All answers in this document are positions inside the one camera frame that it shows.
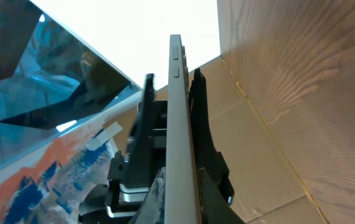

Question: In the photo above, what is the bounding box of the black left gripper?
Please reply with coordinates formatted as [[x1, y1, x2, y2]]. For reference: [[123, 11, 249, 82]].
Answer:
[[77, 73, 167, 224]]

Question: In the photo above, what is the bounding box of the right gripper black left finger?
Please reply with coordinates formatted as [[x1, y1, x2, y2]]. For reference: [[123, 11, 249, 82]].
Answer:
[[128, 167, 166, 224]]

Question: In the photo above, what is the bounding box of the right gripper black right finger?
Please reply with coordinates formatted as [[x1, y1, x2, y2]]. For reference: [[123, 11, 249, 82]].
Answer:
[[197, 168, 245, 224]]

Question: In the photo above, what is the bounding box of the blue orange abstract painting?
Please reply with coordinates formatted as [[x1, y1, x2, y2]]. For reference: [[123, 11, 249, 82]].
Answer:
[[0, 93, 141, 223]]

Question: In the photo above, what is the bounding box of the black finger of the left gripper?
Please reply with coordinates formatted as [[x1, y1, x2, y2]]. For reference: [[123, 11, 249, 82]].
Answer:
[[188, 68, 234, 205]]

